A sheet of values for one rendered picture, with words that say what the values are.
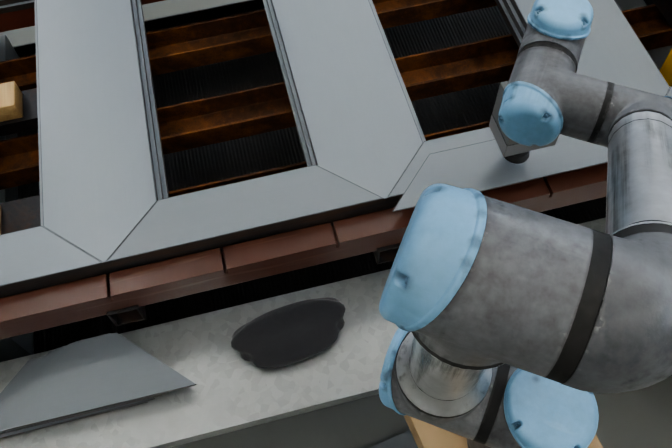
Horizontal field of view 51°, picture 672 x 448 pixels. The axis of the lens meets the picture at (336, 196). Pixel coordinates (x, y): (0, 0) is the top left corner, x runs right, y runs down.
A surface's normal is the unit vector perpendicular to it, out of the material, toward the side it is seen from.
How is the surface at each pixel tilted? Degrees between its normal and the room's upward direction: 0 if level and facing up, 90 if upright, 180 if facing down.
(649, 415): 0
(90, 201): 0
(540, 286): 21
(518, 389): 9
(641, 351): 52
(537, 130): 90
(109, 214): 0
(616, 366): 60
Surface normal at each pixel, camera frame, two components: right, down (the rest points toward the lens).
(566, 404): 0.09, -0.43
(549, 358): -0.35, 0.59
